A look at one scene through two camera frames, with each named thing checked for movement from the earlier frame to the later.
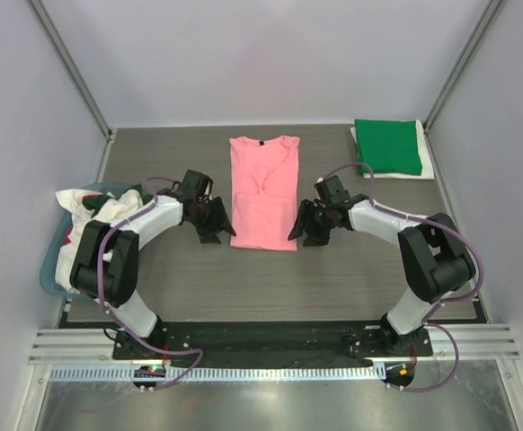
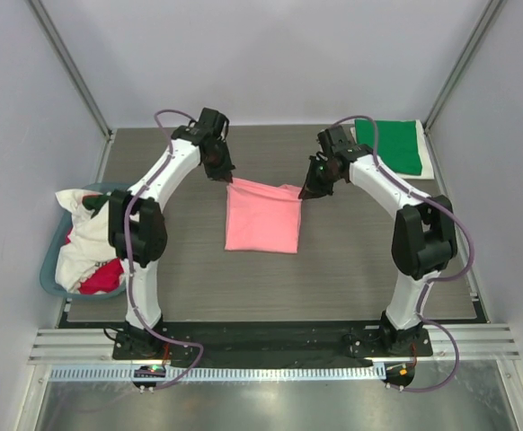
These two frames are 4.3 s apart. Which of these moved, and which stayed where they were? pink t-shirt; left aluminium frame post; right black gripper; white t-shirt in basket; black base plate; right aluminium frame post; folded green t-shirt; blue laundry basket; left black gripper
Moved: right black gripper; pink t-shirt; left black gripper
Stayed: left aluminium frame post; right aluminium frame post; white t-shirt in basket; blue laundry basket; folded green t-shirt; black base plate
